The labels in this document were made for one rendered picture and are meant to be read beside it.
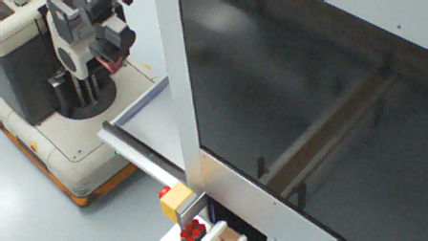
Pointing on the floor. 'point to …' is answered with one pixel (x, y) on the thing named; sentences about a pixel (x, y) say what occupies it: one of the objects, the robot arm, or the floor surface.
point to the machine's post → (182, 95)
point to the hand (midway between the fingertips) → (114, 70)
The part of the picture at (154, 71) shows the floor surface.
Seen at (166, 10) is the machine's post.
